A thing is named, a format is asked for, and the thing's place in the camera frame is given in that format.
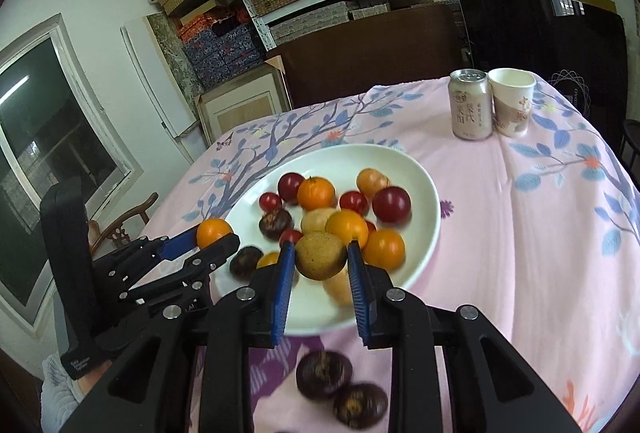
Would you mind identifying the brown wooden board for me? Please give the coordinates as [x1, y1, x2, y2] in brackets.
[265, 5, 468, 111]

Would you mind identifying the black glass panel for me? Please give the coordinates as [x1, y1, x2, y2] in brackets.
[458, 0, 628, 154]

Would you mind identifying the wooden chair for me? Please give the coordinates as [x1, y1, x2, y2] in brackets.
[87, 193, 160, 259]

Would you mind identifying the white board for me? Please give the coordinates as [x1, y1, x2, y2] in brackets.
[120, 18, 208, 141]

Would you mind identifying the paper cup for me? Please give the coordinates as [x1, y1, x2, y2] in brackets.
[487, 68, 537, 137]

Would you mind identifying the dark red plum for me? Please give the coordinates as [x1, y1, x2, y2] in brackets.
[277, 172, 306, 202]
[371, 186, 412, 224]

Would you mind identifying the beverage can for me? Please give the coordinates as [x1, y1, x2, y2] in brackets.
[448, 69, 493, 141]

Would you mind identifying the person's left forearm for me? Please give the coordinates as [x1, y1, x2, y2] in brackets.
[40, 353, 113, 433]

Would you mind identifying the stack of blue floral boxes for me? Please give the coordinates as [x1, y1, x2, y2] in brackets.
[177, 8, 268, 88]

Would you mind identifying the pink printed tablecloth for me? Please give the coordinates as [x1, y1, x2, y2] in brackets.
[145, 73, 640, 433]

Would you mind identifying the white framed panel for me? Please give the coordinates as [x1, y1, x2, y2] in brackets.
[195, 58, 293, 151]

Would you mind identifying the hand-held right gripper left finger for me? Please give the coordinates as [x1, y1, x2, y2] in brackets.
[60, 243, 296, 433]

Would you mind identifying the dark window with white frame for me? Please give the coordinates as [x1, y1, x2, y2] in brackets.
[0, 13, 143, 329]

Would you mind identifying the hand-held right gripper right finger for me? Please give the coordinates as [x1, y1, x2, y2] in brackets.
[347, 240, 583, 433]

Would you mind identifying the marble slab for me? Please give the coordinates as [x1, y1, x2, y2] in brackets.
[145, 12, 206, 114]

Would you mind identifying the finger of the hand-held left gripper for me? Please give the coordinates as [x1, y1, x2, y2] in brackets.
[107, 229, 201, 279]
[120, 233, 241, 309]

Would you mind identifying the white plate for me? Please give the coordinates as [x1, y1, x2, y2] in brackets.
[212, 144, 442, 338]

